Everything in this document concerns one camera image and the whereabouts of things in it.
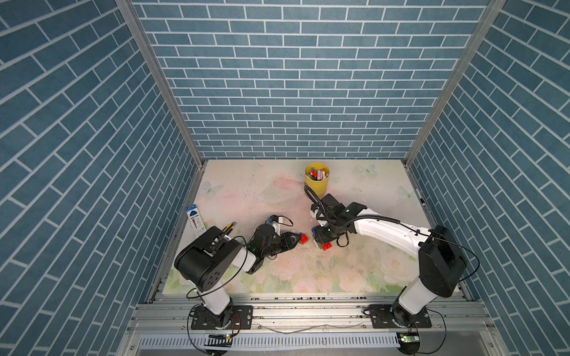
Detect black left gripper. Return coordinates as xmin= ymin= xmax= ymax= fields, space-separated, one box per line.
xmin=259 ymin=232 xmax=301 ymax=259

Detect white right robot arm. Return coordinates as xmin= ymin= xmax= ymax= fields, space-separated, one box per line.
xmin=306 ymin=191 xmax=467 ymax=328

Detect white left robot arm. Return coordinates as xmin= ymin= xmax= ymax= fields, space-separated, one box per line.
xmin=174 ymin=223 xmax=308 ymax=330

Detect markers in cup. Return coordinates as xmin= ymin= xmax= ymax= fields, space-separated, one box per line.
xmin=306 ymin=167 xmax=329 ymax=181

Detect yellow cup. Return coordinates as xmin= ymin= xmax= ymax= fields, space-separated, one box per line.
xmin=304 ymin=163 xmax=330 ymax=197

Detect yellow black utility knife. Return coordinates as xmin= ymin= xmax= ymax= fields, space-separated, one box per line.
xmin=223 ymin=222 xmax=237 ymax=235

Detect white blue pen box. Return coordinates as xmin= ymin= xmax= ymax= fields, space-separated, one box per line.
xmin=186 ymin=204 xmax=206 ymax=237

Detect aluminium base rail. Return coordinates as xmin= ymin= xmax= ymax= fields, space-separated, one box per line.
xmin=118 ymin=295 xmax=501 ymax=355

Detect aluminium corner post right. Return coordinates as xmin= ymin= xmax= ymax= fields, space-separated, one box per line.
xmin=402 ymin=0 xmax=506 ymax=171

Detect aluminium corner post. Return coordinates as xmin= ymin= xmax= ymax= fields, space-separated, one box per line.
xmin=402 ymin=0 xmax=506 ymax=171
xmin=116 ymin=0 xmax=204 ymax=169

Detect aluminium corner post left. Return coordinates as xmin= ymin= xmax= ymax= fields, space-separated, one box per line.
xmin=116 ymin=0 xmax=204 ymax=169

